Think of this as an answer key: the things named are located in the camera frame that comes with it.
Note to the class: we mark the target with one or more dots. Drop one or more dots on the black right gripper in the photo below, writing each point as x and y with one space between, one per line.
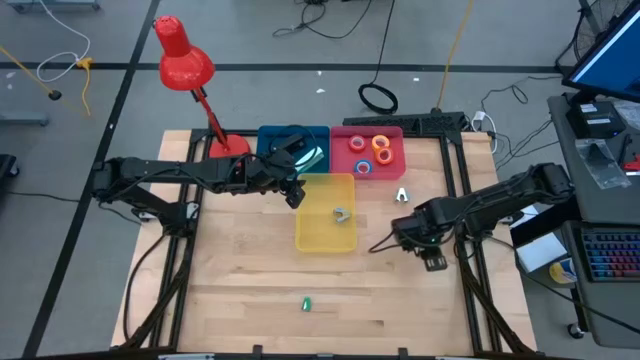
425 227

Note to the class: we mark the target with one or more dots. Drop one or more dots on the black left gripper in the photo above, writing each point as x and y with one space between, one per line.
265 177

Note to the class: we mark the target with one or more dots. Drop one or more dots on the mint green stapler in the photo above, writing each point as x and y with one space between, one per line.
314 157

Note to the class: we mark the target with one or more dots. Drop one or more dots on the grey staple remover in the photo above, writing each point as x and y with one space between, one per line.
337 215

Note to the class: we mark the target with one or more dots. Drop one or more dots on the black stapler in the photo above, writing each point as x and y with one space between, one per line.
292 142

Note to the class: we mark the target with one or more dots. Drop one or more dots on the red tape roll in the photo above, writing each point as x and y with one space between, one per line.
351 143

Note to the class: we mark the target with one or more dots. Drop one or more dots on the orange tape roll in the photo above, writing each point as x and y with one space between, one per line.
378 156

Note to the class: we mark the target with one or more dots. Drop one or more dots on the yellow-orange tape roll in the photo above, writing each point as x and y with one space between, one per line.
374 142

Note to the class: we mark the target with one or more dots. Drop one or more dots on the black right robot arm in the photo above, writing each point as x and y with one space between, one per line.
500 200

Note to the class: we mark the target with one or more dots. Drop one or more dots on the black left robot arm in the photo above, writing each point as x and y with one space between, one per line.
165 172

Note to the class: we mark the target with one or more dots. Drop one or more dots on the yellow translucent plastic bin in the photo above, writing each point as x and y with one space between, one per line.
320 235

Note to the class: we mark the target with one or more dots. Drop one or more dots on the pink plastic bin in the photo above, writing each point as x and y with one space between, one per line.
340 167

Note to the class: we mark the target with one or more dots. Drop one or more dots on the blue plastic bin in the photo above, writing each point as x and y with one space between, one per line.
264 137

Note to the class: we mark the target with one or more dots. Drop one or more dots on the black table clamp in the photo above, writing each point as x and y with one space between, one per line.
402 352
257 350

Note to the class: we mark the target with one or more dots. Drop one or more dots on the white cardboard box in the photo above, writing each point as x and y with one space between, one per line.
540 252

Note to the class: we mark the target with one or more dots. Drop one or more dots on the white power adapter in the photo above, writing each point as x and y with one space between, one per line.
478 117

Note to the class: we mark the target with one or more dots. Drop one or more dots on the black caster wheel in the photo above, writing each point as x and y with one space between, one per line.
575 331

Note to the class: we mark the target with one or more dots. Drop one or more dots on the grey side desk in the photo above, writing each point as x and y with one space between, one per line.
600 205

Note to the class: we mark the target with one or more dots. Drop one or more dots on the red desk lamp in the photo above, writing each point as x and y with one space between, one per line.
182 65

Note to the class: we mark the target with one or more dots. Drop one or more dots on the backlit keyboard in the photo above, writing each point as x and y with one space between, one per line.
612 257

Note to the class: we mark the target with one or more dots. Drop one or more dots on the clear plastic bag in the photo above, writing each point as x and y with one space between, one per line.
600 160

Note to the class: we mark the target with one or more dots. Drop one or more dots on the black mini computer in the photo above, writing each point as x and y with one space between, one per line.
595 122

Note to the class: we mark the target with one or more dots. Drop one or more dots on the red tool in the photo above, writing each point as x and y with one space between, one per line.
634 165

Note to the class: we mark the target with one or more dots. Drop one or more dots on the computer monitor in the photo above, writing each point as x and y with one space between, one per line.
612 65

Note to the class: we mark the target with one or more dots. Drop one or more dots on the grey cart base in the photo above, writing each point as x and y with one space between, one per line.
50 5
22 119

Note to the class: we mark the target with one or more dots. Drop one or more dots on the black floor fan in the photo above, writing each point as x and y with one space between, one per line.
600 20

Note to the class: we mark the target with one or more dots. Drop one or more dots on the black caster foot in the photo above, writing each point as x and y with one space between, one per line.
6 167

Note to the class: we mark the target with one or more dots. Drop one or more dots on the black aluminium table frame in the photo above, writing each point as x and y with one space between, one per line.
200 135

